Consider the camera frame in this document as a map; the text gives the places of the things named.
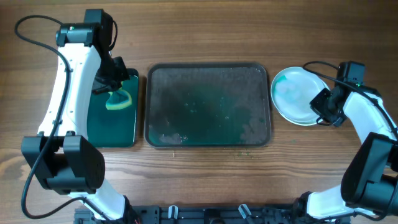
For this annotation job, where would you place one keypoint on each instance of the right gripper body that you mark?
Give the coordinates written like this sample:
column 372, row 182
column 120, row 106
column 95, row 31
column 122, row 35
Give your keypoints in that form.
column 325, row 111

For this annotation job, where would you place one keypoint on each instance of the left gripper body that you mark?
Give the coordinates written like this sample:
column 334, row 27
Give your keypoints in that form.
column 109, row 82

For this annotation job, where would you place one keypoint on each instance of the green yellow sponge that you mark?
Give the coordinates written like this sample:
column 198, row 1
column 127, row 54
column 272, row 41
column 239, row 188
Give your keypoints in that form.
column 118, row 100

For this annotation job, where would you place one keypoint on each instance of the pale blue rimmed plate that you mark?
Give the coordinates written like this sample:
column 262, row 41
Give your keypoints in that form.
column 292, row 93

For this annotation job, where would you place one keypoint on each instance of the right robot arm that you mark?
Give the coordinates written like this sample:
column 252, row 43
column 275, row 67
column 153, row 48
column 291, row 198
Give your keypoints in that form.
column 365, row 189

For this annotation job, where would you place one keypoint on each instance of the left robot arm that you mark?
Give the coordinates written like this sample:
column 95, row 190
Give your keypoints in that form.
column 60, row 156

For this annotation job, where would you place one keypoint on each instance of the small dark green tray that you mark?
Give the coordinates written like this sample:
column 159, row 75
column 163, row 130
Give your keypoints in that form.
column 114, row 128

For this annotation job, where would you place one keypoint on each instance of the large dark tray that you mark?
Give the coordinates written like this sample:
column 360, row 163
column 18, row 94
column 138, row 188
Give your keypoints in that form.
column 222, row 104

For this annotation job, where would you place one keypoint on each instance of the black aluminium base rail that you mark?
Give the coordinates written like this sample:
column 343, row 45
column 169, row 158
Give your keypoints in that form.
column 208, row 215

